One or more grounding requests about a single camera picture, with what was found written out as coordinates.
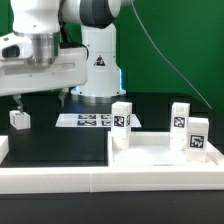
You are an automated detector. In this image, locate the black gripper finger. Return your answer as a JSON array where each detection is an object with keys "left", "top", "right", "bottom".
[
  {"left": 58, "top": 87, "right": 69, "bottom": 106},
  {"left": 13, "top": 94, "right": 23, "bottom": 114}
]

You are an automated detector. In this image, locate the white square table top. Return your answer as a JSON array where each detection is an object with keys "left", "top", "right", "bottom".
[{"left": 107, "top": 132, "right": 224, "bottom": 167}]

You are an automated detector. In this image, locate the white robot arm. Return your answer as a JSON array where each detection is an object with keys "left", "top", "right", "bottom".
[{"left": 0, "top": 0, "right": 133, "bottom": 99}]

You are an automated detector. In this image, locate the white sheet with tags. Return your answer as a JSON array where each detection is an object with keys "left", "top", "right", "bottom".
[{"left": 56, "top": 113, "right": 141, "bottom": 128}]

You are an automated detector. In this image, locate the white left fence bar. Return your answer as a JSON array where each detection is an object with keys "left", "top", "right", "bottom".
[{"left": 0, "top": 136, "right": 9, "bottom": 164}]

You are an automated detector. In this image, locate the white fence bar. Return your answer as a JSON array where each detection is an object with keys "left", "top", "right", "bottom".
[
  {"left": 0, "top": 136, "right": 9, "bottom": 164},
  {"left": 0, "top": 166, "right": 224, "bottom": 194}
]

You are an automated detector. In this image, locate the white front fence bar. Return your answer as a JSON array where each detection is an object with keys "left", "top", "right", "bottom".
[{"left": 0, "top": 166, "right": 224, "bottom": 194}]

